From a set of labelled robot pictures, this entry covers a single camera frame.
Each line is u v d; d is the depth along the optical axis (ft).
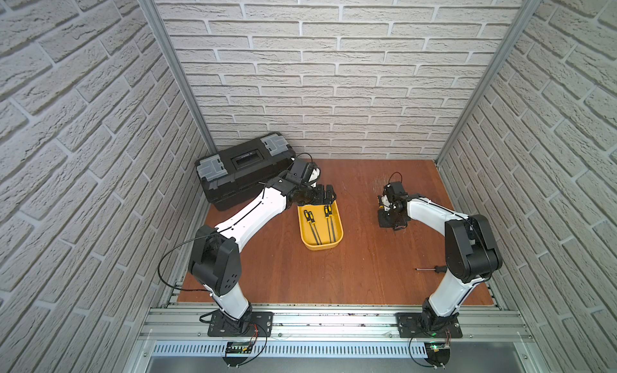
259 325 2.40
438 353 2.29
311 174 2.28
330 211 3.28
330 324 2.49
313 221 3.19
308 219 3.20
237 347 2.38
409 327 2.39
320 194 2.43
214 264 1.45
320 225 3.20
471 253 1.60
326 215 3.25
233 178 2.99
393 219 2.66
